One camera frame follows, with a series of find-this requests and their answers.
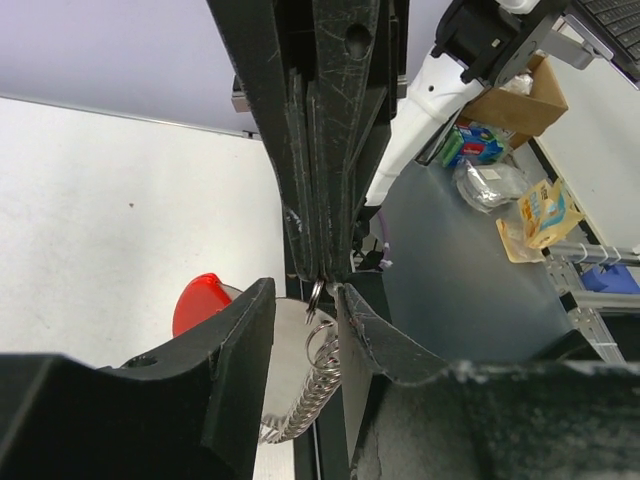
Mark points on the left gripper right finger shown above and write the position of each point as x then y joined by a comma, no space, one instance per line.
412,415

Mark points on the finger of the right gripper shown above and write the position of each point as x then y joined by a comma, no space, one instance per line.
349,104
254,35

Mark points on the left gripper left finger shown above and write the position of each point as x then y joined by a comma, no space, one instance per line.
188,409

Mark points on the red handled metal keyring holder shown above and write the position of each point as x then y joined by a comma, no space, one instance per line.
293,349

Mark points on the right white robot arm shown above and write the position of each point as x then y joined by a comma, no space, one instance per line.
478,45

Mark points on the blue green packet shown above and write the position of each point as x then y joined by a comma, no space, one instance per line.
478,144

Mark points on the clear plastic bag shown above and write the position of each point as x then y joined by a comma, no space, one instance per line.
486,187

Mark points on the cardboard box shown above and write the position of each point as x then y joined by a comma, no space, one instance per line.
522,117

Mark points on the yellow snack pouch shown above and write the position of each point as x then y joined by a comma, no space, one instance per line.
542,217

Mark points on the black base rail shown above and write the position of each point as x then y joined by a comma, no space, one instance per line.
320,452

